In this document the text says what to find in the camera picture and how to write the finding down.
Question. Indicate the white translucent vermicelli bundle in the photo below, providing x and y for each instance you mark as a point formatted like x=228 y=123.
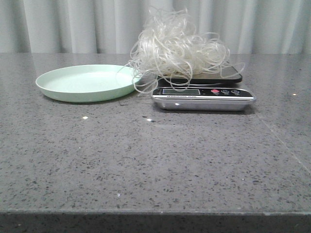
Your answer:
x=169 y=48

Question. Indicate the white pleated curtain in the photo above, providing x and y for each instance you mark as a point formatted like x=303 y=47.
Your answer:
x=113 y=26

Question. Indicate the light green round plate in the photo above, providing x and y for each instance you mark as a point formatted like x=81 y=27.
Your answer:
x=87 y=83

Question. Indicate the black silver kitchen scale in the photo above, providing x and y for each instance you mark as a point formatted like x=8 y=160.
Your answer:
x=204 y=92

